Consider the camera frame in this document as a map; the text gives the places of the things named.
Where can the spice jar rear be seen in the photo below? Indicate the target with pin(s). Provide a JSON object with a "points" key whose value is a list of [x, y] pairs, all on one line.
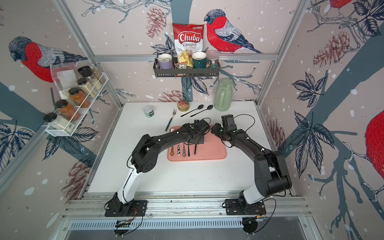
{"points": [[87, 73]]}

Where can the pink plastic tray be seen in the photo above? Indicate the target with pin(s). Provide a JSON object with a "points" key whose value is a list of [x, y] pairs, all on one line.
{"points": [[212, 149]]}

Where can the black wire wall shelf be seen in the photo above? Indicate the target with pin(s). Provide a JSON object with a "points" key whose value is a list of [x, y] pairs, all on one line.
{"points": [[188, 72]]}

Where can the clear plastic bag in rack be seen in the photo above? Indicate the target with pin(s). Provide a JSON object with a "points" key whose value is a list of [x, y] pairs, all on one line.
{"points": [[65, 78]]}

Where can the purple mug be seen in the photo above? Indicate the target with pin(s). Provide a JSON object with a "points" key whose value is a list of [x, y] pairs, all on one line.
{"points": [[165, 61]]}

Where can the black spoon near tin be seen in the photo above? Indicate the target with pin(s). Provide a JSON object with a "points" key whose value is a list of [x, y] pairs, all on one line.
{"points": [[198, 108]]}

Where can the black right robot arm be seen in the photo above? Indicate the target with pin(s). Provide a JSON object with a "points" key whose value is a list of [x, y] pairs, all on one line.
{"points": [[271, 175]]}

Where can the beige spice jar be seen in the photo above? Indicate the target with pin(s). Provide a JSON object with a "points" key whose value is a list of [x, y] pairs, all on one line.
{"points": [[87, 88]]}

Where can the clear acrylic spice rack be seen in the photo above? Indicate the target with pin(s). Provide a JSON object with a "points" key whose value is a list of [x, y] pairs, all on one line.
{"points": [[78, 88]]}

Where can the red Chuba chips bag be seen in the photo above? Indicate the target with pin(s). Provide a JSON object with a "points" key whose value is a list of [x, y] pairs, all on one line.
{"points": [[188, 40]]}

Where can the silver spoon cow-pattern handle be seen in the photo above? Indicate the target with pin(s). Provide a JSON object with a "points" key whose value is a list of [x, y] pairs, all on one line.
{"points": [[178, 150]]}

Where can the green handled fork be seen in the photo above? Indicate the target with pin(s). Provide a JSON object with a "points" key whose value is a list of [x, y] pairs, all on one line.
{"points": [[173, 115]]}

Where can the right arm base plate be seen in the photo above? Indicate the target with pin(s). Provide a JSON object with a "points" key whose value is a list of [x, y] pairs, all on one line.
{"points": [[236, 207]]}

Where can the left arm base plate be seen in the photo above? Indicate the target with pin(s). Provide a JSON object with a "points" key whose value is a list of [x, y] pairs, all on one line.
{"points": [[134, 208]]}

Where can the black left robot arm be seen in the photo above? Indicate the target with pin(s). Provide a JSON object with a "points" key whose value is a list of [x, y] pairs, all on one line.
{"points": [[145, 155]]}

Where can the dark green mug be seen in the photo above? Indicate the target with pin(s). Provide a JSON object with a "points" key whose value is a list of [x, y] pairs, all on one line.
{"points": [[199, 60]]}

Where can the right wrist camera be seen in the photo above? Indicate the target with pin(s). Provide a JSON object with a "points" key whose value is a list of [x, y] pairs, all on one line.
{"points": [[228, 123]]}

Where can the white spice jar front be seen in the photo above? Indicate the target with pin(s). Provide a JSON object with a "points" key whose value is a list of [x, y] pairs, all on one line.
{"points": [[58, 122]]}

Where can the clear pink lidded jar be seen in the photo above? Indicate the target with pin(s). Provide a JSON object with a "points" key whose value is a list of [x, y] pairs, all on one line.
{"points": [[213, 57]]}

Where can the silver fork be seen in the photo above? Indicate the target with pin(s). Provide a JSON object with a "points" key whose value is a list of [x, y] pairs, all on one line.
{"points": [[184, 154]]}

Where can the black spoon near jug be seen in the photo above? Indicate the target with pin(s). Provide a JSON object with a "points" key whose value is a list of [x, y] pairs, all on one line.
{"points": [[208, 108]]}

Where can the orange spice jar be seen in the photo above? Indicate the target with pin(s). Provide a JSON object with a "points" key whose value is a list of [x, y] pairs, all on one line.
{"points": [[68, 110], [79, 98]]}

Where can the yellow round tin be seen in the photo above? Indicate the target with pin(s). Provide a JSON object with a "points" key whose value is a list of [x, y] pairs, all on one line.
{"points": [[183, 106]]}

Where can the green plastic jug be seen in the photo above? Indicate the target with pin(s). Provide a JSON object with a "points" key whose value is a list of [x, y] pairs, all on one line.
{"points": [[223, 95]]}

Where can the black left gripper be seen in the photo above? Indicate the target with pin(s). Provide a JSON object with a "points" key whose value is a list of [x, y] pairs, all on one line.
{"points": [[202, 141]]}

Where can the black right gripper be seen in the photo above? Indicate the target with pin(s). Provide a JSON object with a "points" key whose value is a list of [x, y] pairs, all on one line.
{"points": [[215, 129]]}

